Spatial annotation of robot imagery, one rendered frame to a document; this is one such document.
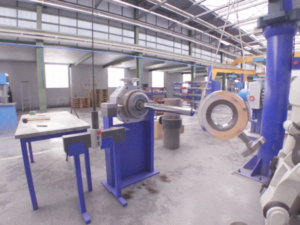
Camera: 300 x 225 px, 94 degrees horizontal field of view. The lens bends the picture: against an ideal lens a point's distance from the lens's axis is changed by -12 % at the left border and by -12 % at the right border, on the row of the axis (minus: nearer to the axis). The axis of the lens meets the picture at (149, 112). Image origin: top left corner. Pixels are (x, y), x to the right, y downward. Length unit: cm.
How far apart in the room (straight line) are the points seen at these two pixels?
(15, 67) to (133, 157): 1191
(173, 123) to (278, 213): 255
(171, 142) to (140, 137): 119
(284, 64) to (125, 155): 247
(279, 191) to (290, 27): 208
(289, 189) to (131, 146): 183
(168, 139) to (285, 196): 265
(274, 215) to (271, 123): 168
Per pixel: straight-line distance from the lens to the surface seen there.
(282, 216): 115
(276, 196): 113
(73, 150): 157
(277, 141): 270
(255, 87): 470
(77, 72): 1366
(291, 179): 107
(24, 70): 1337
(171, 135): 339
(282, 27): 266
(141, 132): 236
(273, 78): 260
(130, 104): 186
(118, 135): 171
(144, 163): 258
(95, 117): 104
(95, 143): 107
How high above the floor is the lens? 128
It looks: 8 degrees down
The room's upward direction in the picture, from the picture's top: straight up
